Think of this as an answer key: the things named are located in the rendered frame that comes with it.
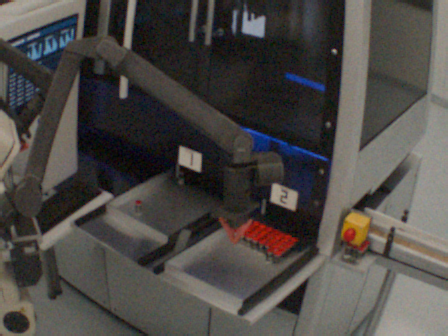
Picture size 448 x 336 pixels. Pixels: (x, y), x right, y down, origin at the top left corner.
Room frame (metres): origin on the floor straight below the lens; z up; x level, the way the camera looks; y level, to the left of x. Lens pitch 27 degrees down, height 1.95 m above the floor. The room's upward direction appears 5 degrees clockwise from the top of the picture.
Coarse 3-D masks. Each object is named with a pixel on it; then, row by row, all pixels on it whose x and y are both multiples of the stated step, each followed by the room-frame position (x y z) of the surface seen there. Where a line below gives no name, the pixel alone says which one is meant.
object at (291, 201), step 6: (276, 186) 1.69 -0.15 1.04; (276, 192) 1.69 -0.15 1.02; (282, 192) 1.68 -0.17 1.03; (288, 192) 1.67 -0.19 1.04; (294, 192) 1.65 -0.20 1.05; (276, 198) 1.69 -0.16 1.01; (288, 198) 1.66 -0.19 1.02; (294, 198) 1.65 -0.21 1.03; (282, 204) 1.67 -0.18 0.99; (288, 204) 1.66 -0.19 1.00; (294, 204) 1.65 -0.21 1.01; (294, 210) 1.65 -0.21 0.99
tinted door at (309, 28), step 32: (224, 0) 1.83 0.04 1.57; (256, 0) 1.77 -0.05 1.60; (288, 0) 1.71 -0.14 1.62; (320, 0) 1.65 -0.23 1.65; (224, 32) 1.83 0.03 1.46; (256, 32) 1.76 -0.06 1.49; (288, 32) 1.71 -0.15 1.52; (320, 32) 1.65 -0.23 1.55; (224, 64) 1.82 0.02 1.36; (256, 64) 1.76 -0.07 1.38; (288, 64) 1.70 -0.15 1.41; (320, 64) 1.65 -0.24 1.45; (224, 96) 1.81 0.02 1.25; (256, 96) 1.76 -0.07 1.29; (288, 96) 1.70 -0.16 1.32; (320, 96) 1.64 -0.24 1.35; (288, 128) 1.69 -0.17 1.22; (320, 128) 1.64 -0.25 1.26
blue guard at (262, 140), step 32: (96, 96) 2.12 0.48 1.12; (128, 96) 2.02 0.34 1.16; (128, 128) 2.02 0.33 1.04; (160, 128) 1.93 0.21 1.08; (192, 128) 1.86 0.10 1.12; (224, 160) 1.79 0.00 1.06; (288, 160) 1.68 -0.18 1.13; (320, 160) 1.62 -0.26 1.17; (256, 192) 1.73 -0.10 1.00; (320, 192) 1.61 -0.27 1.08
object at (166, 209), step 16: (160, 176) 1.94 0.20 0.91; (128, 192) 1.81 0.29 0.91; (144, 192) 1.87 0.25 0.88; (160, 192) 1.88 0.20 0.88; (176, 192) 1.89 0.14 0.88; (192, 192) 1.90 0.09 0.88; (208, 192) 1.91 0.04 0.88; (112, 208) 1.70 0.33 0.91; (128, 208) 1.76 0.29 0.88; (144, 208) 1.77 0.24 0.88; (160, 208) 1.78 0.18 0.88; (176, 208) 1.79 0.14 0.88; (192, 208) 1.80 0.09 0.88; (208, 208) 1.81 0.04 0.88; (128, 224) 1.66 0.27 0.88; (144, 224) 1.63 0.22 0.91; (160, 224) 1.69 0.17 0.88; (176, 224) 1.70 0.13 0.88; (192, 224) 1.67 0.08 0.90; (160, 240) 1.59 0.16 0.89
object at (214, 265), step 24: (216, 240) 1.63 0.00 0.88; (168, 264) 1.43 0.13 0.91; (192, 264) 1.49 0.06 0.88; (216, 264) 1.50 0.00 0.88; (240, 264) 1.51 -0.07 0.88; (264, 264) 1.52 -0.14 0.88; (288, 264) 1.48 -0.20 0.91; (216, 288) 1.34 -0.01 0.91; (240, 288) 1.39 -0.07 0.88; (264, 288) 1.38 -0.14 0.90
